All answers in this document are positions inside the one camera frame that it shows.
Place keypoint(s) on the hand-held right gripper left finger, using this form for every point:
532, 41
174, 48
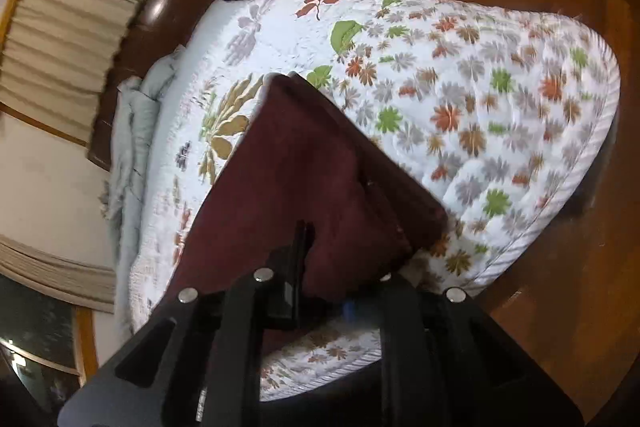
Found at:
290, 292

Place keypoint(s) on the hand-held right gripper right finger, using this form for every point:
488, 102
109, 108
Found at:
400, 332

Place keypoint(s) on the maroon pants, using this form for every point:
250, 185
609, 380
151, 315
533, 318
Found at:
300, 167

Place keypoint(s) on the light blue blanket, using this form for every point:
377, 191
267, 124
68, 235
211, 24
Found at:
135, 117

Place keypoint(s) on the dark glass window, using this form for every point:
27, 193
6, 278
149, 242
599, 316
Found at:
40, 337

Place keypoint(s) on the white floral quilt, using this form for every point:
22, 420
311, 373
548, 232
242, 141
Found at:
475, 82

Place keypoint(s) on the dark wooden headboard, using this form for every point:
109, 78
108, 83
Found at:
160, 7

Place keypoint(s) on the beige curtain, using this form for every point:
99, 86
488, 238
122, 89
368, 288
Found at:
60, 37

